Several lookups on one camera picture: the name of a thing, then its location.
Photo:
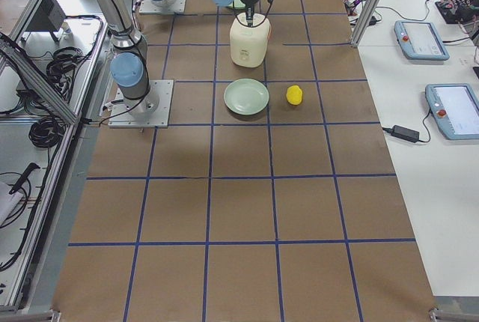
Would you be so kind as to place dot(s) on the brown paper table mat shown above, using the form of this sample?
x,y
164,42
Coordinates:
x,y
291,214

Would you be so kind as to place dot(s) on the blue teach pendant near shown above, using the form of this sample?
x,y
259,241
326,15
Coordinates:
x,y
454,107

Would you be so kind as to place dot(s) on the blue teach pendant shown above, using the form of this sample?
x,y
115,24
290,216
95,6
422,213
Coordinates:
x,y
454,107
420,41

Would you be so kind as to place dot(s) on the yellow toy pepper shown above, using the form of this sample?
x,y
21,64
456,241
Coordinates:
x,y
294,95

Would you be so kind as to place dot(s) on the black power adapter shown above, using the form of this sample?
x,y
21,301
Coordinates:
x,y
405,134

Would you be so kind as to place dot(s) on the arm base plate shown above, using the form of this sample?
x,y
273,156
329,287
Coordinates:
x,y
152,111
162,7

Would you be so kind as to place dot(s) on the green plate left side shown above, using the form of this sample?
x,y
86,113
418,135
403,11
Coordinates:
x,y
236,5

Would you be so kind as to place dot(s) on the green plate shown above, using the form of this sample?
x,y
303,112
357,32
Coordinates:
x,y
246,96
236,5

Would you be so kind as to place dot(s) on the blue teach pendant far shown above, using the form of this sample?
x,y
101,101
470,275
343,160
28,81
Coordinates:
x,y
420,41

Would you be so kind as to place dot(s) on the cream rice cooker orange handle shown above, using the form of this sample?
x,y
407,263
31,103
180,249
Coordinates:
x,y
248,45

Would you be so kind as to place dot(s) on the green plate right side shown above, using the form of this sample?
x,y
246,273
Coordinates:
x,y
246,96

